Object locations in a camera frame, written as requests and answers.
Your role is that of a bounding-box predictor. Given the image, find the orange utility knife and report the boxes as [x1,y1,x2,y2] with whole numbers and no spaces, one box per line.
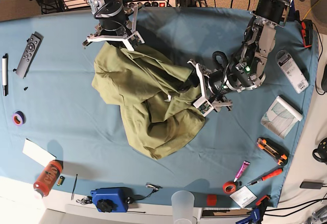
[256,138,289,167]

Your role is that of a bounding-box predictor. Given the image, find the metal key clip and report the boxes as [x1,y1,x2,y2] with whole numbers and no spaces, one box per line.
[146,183,162,191]

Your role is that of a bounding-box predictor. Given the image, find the small green battery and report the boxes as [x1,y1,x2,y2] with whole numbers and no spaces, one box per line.
[57,176,65,186]

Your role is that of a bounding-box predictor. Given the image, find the translucent plastic cup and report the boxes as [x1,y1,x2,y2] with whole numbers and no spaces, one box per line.
[171,190,195,224]

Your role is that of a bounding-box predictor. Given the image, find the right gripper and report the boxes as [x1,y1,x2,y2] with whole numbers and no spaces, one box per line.
[82,4,144,51]

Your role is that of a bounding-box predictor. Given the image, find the blue bar clamp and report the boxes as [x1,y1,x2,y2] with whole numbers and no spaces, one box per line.
[236,195,270,224]

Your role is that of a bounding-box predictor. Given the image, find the orange tape roll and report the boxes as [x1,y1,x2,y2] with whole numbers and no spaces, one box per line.
[223,182,238,194]

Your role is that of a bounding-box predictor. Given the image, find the blue plastic box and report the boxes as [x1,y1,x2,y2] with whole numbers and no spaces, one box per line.
[90,188,134,213]

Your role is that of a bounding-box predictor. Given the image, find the white paper card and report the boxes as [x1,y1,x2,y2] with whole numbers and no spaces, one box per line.
[22,139,56,167]

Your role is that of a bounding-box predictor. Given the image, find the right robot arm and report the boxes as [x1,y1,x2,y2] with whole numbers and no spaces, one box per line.
[82,0,145,51]

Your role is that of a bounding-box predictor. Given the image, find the purple tape roll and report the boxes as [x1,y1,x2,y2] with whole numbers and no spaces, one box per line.
[12,111,26,126]

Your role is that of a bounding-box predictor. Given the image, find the olive green t-shirt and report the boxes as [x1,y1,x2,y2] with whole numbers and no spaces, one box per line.
[92,43,205,160]

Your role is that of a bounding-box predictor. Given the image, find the grey remote control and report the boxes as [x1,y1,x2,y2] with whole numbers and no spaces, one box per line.
[16,32,43,79]

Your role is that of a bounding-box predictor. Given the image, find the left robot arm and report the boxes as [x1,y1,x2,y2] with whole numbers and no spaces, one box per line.
[188,0,293,117]

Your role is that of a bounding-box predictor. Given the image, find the white square packet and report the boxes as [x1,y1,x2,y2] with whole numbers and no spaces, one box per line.
[230,186,257,208]

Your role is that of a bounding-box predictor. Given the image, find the pink glue tube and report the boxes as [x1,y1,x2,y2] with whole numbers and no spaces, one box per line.
[233,161,250,182]

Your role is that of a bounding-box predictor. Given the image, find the orange screwdriver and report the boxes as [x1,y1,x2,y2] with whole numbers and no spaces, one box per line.
[247,168,283,186]

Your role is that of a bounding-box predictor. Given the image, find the orange spray can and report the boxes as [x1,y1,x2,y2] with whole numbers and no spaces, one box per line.
[33,160,63,199]

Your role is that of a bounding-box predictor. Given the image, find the white patterned notebook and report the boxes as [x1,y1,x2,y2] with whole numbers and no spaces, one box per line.
[261,96,303,139]

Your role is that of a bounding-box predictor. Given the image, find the orange black clamp tool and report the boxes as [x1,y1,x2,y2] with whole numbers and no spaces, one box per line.
[301,19,313,48]

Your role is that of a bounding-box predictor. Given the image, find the white marker pen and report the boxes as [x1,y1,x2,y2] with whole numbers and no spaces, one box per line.
[2,53,8,96]

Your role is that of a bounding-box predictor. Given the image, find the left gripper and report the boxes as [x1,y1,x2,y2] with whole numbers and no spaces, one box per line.
[178,59,232,117]

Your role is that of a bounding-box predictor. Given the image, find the blue table cloth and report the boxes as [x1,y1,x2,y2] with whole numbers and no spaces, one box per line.
[1,12,319,207]

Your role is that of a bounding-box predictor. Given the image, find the red plastic block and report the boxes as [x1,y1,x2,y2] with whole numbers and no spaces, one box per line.
[206,194,217,207]

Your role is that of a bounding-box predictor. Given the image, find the black tweezers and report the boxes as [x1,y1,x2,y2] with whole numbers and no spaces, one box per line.
[71,174,78,200]

